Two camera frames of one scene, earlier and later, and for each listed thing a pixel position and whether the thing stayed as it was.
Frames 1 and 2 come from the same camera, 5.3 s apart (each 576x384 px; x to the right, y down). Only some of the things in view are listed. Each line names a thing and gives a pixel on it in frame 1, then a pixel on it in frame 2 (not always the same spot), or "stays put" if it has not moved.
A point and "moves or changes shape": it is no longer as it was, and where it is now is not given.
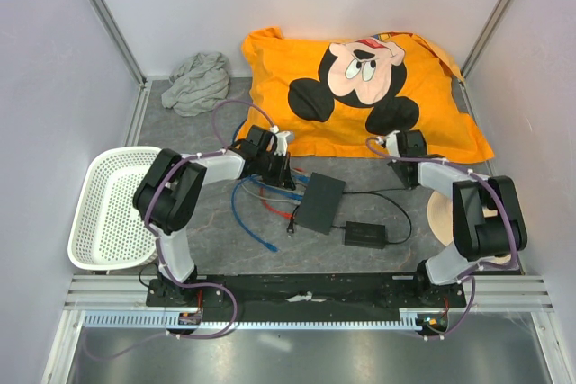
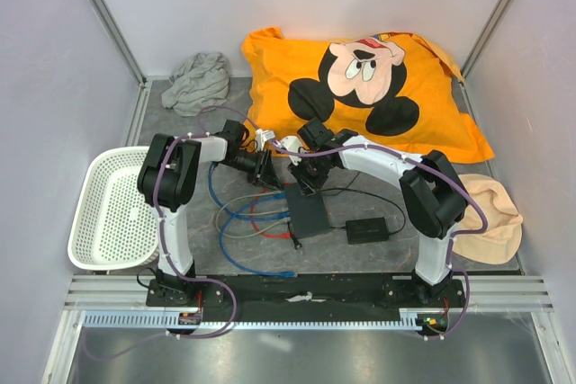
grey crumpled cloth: (197, 84) stays put
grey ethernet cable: (293, 201) -> (254, 212)
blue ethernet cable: (265, 180) moves or changes shape
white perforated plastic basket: (107, 229) stays put
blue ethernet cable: (270, 245) -> (275, 274)
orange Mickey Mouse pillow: (341, 92) stays put
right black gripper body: (397, 165) -> (311, 168)
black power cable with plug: (292, 224) -> (298, 245)
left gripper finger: (285, 179) -> (267, 174)
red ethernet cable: (289, 216) moves or changes shape
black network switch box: (320, 203) moves or changes shape
